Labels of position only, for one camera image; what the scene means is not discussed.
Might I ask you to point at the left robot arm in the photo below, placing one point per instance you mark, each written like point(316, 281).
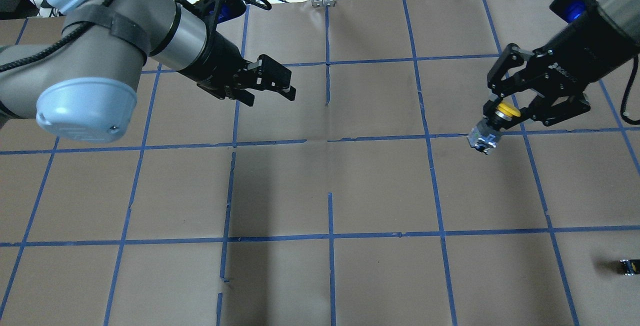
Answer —
point(84, 86)

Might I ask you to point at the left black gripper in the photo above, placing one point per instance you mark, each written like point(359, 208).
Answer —
point(216, 58)

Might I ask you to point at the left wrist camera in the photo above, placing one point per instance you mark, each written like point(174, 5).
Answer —
point(214, 12)

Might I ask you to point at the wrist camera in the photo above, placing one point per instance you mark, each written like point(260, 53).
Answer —
point(571, 10)
point(214, 12)

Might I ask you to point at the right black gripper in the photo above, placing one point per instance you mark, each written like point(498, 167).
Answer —
point(582, 49)

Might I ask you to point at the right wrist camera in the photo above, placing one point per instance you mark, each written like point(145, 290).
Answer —
point(571, 10)

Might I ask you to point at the yellow push button switch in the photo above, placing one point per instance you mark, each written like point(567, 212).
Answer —
point(485, 136)

